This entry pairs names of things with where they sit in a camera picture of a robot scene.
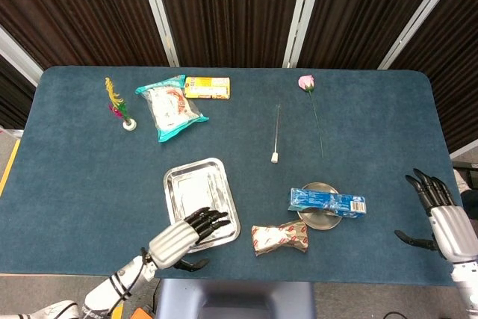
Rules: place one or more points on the orange object on floor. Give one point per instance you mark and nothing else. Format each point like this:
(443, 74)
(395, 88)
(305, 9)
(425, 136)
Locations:
(143, 313)

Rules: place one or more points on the teal clear snack bag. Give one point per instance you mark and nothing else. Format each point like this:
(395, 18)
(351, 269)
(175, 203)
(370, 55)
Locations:
(170, 110)

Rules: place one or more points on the white object on floor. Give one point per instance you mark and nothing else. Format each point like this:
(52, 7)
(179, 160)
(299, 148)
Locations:
(462, 181)

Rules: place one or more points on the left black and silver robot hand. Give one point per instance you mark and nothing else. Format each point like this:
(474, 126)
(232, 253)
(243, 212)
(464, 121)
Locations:
(172, 246)

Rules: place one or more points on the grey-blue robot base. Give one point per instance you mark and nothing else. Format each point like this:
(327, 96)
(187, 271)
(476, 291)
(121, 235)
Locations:
(235, 296)

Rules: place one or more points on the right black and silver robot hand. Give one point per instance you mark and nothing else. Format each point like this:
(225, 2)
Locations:
(457, 231)

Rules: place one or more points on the blue felt table mat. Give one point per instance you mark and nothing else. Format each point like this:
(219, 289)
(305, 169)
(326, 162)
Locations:
(93, 184)

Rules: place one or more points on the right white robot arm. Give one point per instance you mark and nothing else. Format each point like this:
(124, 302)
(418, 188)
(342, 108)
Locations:
(467, 281)

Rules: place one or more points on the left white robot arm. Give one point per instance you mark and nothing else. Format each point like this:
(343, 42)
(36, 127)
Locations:
(123, 281)

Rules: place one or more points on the brown ribbed partition panel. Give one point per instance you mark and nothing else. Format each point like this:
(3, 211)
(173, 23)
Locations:
(455, 65)
(231, 9)
(369, 5)
(13, 98)
(74, 9)

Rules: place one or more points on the pink artificial rose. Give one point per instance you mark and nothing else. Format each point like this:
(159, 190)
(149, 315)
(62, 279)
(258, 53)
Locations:
(307, 83)

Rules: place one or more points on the feather shuttlecock white base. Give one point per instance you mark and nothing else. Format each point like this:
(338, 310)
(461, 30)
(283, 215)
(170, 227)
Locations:
(129, 124)

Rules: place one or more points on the yellow rectangular box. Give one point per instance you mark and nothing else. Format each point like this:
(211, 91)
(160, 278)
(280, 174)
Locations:
(207, 88)

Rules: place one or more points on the red patterned snack wrapper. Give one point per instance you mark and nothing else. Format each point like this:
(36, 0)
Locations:
(278, 238)

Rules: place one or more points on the blue snack packet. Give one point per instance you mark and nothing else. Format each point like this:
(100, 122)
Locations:
(325, 202)

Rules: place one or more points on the rectangular stainless steel tray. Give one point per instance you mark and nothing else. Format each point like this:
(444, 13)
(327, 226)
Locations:
(198, 188)

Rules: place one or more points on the round stainless steel plate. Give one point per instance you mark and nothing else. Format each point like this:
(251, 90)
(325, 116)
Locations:
(319, 223)

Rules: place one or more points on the white partition post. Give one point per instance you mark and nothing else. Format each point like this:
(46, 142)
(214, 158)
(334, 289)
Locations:
(300, 12)
(422, 12)
(18, 55)
(158, 12)

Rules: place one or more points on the clear tube with white cap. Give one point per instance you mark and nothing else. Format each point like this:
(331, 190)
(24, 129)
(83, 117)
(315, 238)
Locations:
(275, 157)

